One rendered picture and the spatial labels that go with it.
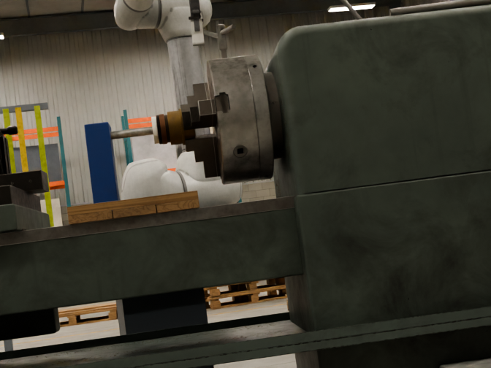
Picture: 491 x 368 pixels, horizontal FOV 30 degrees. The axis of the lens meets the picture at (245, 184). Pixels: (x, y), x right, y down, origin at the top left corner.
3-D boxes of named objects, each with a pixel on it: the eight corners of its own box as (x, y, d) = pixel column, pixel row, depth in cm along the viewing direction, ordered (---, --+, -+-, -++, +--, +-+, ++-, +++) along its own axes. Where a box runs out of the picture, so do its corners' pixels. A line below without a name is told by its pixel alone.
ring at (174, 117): (191, 110, 235) (155, 114, 235) (191, 104, 226) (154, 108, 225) (196, 145, 235) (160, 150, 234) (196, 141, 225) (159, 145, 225)
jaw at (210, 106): (225, 108, 228) (226, 93, 217) (228, 127, 227) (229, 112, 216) (181, 113, 228) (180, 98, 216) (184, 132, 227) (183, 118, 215)
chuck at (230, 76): (252, 178, 248) (237, 63, 246) (264, 182, 216) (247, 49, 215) (218, 182, 247) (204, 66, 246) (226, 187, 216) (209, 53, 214)
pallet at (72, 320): (121, 315, 1285) (120, 304, 1286) (118, 319, 1201) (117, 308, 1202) (33, 327, 1273) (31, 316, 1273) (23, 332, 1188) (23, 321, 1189)
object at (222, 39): (231, 69, 230) (226, 23, 229) (223, 70, 229) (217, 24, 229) (229, 70, 232) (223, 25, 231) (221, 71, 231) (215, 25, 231)
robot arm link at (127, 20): (118, -22, 289) (158, -22, 295) (104, 4, 305) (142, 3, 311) (124, 16, 287) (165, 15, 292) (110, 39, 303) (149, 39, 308)
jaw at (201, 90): (225, 120, 235) (219, 90, 243) (224, 106, 231) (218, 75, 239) (183, 125, 234) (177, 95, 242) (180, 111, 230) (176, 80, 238)
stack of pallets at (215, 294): (274, 295, 1265) (267, 242, 1270) (302, 295, 1186) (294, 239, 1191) (188, 309, 1217) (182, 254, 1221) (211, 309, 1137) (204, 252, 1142)
